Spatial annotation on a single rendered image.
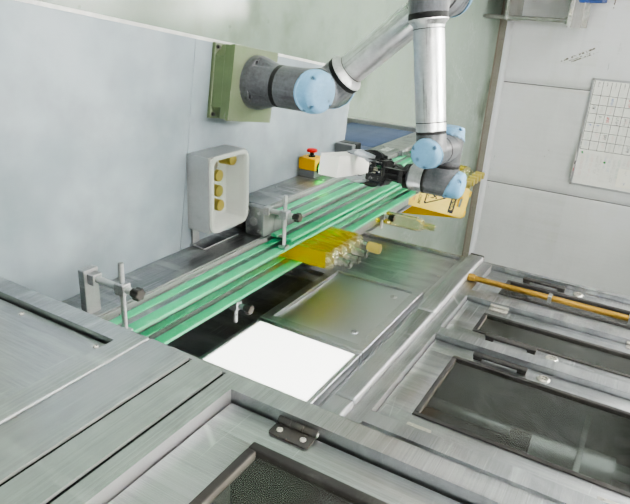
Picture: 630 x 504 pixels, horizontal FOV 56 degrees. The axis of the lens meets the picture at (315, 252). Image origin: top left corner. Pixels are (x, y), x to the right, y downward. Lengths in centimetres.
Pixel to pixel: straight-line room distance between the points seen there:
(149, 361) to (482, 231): 725
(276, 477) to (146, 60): 110
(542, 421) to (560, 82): 617
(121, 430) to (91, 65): 89
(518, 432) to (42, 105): 129
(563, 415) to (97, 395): 115
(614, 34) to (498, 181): 201
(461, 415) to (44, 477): 104
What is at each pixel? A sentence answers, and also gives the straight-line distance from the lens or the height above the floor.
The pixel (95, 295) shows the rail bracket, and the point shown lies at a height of 86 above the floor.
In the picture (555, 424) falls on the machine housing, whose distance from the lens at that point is 162.
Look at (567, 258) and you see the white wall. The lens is 790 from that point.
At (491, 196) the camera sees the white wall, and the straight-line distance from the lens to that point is 787.
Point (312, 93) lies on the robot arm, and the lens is 164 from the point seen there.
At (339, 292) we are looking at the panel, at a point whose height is 109.
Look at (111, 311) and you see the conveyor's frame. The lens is 146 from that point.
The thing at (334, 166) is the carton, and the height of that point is 110.
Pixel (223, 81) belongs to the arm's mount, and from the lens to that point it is 174.
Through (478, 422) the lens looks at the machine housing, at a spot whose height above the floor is 166.
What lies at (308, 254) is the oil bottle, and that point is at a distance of 189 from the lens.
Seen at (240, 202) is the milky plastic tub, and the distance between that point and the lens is 184.
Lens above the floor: 187
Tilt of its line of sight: 27 degrees down
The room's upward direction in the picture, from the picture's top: 105 degrees clockwise
